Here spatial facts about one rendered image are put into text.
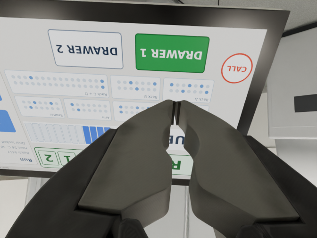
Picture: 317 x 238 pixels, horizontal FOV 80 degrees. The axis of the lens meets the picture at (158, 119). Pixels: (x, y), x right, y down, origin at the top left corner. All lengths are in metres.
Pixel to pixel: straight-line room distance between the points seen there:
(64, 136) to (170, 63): 0.22
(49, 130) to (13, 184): 2.25
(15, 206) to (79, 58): 2.45
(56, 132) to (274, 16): 0.35
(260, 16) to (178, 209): 1.36
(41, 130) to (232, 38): 0.32
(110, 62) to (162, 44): 0.07
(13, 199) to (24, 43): 2.40
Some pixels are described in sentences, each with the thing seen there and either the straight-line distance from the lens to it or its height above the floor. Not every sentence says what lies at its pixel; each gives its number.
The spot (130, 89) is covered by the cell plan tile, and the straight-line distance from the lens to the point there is 0.28.
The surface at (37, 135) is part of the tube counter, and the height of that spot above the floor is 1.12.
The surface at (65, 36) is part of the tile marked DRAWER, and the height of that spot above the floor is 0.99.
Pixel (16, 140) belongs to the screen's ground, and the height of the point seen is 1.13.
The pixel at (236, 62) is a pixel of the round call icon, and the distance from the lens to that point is 0.28.
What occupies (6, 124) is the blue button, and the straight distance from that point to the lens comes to 0.41.
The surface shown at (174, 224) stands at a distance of 1.50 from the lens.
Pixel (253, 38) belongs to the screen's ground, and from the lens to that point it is 0.28.
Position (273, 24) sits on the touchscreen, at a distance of 0.29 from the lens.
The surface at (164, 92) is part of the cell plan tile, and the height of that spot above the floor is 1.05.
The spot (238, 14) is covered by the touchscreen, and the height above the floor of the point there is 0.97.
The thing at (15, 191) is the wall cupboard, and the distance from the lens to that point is 2.63.
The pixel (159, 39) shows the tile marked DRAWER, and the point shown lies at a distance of 0.26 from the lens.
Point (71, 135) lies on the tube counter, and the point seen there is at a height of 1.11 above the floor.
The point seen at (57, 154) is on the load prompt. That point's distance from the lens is 0.40.
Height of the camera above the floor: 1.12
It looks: 8 degrees down
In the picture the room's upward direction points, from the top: 177 degrees counter-clockwise
